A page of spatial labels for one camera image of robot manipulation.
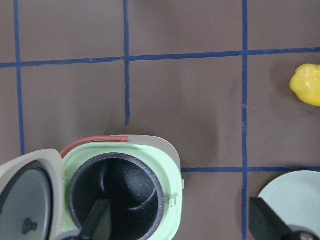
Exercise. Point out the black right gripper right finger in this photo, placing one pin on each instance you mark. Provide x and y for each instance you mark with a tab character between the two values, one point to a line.
265	224

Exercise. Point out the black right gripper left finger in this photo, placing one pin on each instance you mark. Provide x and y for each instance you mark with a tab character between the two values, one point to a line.
98	225

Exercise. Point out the cream rice cooker orange handle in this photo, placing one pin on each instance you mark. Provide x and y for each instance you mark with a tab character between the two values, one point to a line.
47	192

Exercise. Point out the right green plate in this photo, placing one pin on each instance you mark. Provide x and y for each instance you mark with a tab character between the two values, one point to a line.
295	198

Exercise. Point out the yellow toy pepper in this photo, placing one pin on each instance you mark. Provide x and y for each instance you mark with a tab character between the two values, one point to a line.
305	83

